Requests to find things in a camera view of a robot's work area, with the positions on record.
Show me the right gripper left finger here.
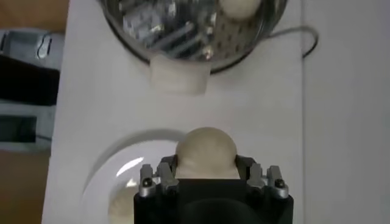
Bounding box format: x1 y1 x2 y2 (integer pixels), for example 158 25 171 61
138 155 180 198

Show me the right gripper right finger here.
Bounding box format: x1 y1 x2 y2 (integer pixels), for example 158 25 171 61
235 155 289 199

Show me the white steamed baozi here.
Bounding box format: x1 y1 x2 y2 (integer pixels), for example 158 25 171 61
108 185 138 224
174 127 241 180
218 0 263 21

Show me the stainless steel steamer pot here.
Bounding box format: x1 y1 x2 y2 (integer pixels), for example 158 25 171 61
99 0 289 96

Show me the white round plate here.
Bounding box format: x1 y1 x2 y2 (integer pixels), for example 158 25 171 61
80 129 190 224

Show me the grey black robot torso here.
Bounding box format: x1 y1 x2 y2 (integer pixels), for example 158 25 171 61
0 27 65 153

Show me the black cooker power cord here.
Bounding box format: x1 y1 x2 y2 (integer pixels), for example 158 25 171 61
264 26 319 58

